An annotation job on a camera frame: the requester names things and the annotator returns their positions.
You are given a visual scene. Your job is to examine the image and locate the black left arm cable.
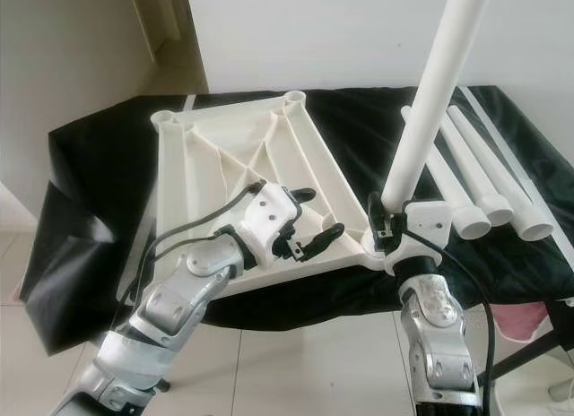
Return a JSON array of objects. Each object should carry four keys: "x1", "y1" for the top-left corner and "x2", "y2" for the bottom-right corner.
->
[{"x1": 117, "y1": 178, "x2": 270, "y2": 300}]

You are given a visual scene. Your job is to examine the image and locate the black plastic table cover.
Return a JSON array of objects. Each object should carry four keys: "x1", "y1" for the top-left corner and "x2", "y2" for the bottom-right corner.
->
[{"x1": 20, "y1": 86, "x2": 574, "y2": 354}]

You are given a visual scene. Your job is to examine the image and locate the pink plastic object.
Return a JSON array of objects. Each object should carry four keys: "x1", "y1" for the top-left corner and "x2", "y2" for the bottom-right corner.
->
[{"x1": 498, "y1": 299, "x2": 553, "y2": 342}]

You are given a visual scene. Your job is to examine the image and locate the white plastic children table top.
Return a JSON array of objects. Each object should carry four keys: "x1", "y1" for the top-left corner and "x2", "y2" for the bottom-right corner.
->
[{"x1": 151, "y1": 90, "x2": 391, "y2": 296}]

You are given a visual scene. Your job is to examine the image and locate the white plastic table leg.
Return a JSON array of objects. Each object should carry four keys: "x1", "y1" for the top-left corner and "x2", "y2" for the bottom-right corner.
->
[
  {"x1": 449, "y1": 105, "x2": 556, "y2": 243},
  {"x1": 439, "y1": 111, "x2": 515, "y2": 230},
  {"x1": 400, "y1": 107, "x2": 493, "y2": 240},
  {"x1": 379, "y1": 0, "x2": 494, "y2": 212}
]

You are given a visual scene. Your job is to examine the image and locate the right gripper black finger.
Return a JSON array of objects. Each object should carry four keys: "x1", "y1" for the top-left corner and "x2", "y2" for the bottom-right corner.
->
[{"x1": 367, "y1": 191, "x2": 389, "y2": 248}]

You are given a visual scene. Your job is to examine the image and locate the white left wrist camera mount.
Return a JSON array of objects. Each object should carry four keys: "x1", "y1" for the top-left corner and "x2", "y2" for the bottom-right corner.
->
[{"x1": 238, "y1": 183, "x2": 304, "y2": 264}]

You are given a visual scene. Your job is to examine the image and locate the black metal table leg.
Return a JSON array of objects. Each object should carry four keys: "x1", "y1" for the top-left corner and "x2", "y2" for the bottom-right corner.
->
[{"x1": 480, "y1": 331, "x2": 574, "y2": 386}]

